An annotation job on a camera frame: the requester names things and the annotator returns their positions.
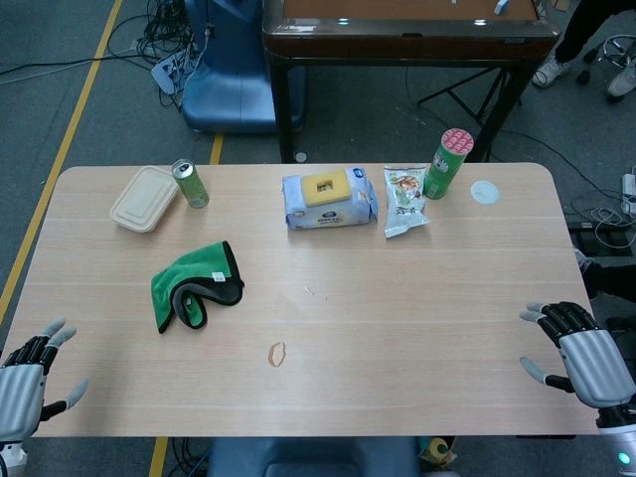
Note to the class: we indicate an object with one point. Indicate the beige lidded lunch box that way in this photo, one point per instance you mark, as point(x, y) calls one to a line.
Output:
point(144, 199)

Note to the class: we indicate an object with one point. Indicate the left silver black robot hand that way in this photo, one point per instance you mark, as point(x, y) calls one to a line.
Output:
point(22, 392)

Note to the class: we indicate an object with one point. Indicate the white power strip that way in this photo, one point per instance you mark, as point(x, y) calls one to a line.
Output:
point(630, 191)

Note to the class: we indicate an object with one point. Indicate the white sneaker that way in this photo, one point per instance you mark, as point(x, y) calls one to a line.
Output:
point(623, 84)
point(549, 72)

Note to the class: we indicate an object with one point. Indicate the green chips tube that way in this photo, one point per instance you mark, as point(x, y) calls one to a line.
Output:
point(443, 171)

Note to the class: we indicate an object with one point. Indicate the chrome stool base with casters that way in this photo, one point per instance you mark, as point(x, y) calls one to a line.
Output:
point(613, 49)

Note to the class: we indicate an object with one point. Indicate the blue white mahjong tile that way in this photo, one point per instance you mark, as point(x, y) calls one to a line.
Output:
point(502, 6)

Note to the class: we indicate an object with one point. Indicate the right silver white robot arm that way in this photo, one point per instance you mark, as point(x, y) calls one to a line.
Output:
point(620, 442)

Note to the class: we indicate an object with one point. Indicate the black tripod stand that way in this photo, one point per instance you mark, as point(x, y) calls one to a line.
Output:
point(477, 94)

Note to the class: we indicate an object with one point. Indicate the small white floor disc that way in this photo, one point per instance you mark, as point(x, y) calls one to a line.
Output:
point(300, 156)

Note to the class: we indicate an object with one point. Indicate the dark brown mahjong table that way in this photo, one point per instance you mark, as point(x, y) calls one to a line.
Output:
point(397, 45)

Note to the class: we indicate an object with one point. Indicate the blue robot chassis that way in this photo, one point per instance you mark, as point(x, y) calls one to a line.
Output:
point(308, 457)

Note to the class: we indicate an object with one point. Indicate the yellow sponge with square hole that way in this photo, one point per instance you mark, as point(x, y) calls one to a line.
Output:
point(310, 189)

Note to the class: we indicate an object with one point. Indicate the small brown stain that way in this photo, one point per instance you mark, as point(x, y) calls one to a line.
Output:
point(271, 354)

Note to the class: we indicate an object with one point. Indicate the blue white tissue pack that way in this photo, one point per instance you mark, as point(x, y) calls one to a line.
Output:
point(323, 216)

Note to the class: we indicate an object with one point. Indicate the green cloth with grey backing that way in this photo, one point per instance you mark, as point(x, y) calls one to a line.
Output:
point(171, 285)

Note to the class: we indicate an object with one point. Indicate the green drink can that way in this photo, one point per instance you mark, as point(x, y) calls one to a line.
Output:
point(193, 188)

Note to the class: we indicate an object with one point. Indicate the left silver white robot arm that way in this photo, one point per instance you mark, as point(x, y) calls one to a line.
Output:
point(10, 454)

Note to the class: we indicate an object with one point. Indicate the white green snack bag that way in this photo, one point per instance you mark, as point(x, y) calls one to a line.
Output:
point(405, 201)

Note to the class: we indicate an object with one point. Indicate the white round grommet cover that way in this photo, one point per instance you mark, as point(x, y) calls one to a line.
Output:
point(485, 192)

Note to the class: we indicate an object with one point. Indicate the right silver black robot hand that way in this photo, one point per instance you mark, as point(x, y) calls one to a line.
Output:
point(593, 365)

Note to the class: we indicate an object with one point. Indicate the black floor box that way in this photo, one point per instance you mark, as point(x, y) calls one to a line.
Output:
point(603, 241)

